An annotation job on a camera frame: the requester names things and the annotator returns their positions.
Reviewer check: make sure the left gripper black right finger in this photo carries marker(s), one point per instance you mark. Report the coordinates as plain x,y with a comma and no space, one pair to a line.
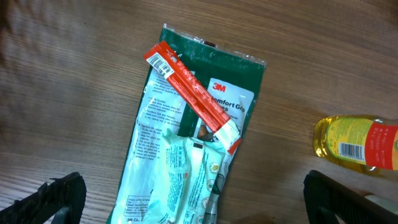
327,201

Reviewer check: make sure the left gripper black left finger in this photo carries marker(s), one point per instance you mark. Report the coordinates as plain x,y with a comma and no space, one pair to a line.
63,201

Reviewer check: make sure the yellow oil bottle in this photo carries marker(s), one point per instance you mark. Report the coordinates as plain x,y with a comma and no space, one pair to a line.
363,143

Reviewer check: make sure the pale green wipes pack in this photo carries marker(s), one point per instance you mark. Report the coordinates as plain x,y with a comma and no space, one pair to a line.
184,178

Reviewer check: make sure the green glove package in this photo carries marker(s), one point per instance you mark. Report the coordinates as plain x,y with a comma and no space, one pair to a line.
233,79

